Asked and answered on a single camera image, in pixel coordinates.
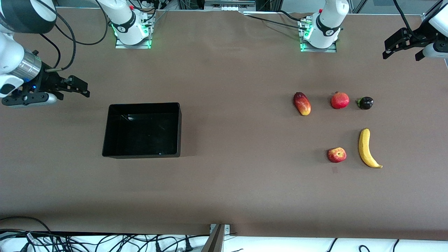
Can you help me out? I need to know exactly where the black plastic tray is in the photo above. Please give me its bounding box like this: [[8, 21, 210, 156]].
[[102, 102, 182, 159]]

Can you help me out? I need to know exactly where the yellow banana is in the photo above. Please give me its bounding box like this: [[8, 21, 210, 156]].
[[358, 128, 383, 169]]

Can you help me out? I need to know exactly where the red apple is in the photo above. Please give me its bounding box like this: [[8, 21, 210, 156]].
[[327, 147, 347, 163]]

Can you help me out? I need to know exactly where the dark purple mangosteen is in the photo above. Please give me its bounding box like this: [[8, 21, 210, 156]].
[[356, 97, 374, 110]]

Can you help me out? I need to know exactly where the red pomegranate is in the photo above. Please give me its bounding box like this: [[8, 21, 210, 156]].
[[331, 91, 350, 110]]

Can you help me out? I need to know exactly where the red yellow mango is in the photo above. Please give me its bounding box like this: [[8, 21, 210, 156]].
[[293, 92, 312, 116]]

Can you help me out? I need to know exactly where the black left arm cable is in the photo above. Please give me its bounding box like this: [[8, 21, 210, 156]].
[[393, 0, 443, 41]]

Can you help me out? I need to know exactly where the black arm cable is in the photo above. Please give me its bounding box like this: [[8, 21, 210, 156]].
[[393, 0, 443, 41], [38, 0, 109, 72]]

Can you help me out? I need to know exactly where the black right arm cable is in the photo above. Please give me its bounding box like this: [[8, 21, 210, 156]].
[[38, 0, 109, 72]]

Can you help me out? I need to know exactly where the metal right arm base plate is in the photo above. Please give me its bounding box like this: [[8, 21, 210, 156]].
[[115, 21, 153, 49]]

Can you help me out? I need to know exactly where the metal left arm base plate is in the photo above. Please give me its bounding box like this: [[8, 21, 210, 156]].
[[299, 19, 338, 53]]

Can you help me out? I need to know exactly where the black table cable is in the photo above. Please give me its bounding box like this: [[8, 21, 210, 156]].
[[245, 15, 307, 30], [278, 10, 308, 23]]

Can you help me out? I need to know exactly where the looping black floor cable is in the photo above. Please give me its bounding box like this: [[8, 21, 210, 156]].
[[0, 216, 53, 234]]

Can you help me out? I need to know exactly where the tangled black cable bundle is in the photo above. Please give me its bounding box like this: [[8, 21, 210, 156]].
[[0, 229, 210, 252]]

